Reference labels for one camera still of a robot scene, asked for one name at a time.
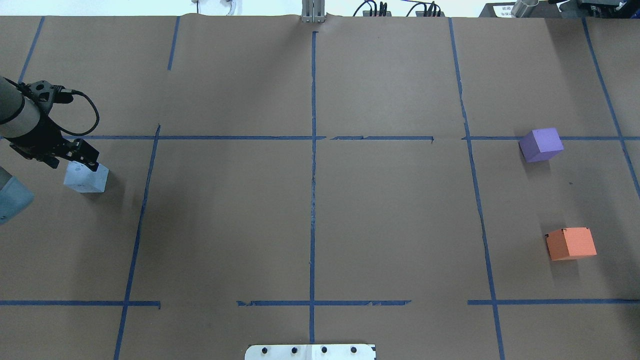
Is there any orange foam block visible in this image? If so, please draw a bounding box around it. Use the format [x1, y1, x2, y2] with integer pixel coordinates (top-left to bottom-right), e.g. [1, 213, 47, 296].
[545, 227, 598, 261]

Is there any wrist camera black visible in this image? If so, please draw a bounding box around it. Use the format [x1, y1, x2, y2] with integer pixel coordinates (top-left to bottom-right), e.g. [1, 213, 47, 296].
[18, 80, 74, 113]

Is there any purple foam block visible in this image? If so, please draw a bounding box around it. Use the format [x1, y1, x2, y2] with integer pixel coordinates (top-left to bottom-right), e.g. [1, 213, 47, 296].
[518, 127, 565, 163]

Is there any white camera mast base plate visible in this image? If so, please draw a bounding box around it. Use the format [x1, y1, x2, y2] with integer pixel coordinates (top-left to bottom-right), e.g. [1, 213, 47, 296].
[244, 343, 378, 360]

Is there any metal cup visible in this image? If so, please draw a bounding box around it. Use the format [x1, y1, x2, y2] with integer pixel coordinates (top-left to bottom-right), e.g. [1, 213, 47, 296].
[510, 0, 540, 18]

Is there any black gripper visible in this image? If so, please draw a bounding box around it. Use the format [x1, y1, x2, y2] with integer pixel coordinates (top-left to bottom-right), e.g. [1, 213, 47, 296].
[9, 115, 99, 172]

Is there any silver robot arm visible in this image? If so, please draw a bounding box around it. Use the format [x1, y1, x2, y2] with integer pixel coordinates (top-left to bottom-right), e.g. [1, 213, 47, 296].
[1, 77, 110, 224]

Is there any light blue foam block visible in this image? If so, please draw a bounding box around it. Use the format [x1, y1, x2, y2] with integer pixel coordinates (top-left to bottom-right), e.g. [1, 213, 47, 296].
[62, 161, 110, 193]

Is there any aluminium frame post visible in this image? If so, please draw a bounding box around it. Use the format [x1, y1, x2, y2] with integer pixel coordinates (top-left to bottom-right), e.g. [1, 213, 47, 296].
[301, 0, 327, 24]

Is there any black camera cable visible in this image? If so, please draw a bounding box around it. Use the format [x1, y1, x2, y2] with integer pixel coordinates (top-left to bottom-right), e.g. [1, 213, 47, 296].
[47, 90, 100, 137]

